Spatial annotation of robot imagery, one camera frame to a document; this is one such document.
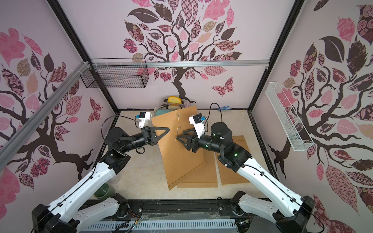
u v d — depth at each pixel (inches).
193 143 21.0
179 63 36.3
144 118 23.1
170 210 29.4
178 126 24.3
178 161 24.8
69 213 16.0
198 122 20.7
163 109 38.2
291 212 14.8
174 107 38.4
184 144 22.7
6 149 19.4
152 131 22.4
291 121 27.5
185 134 24.9
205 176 34.1
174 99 39.8
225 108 47.9
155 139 22.0
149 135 21.7
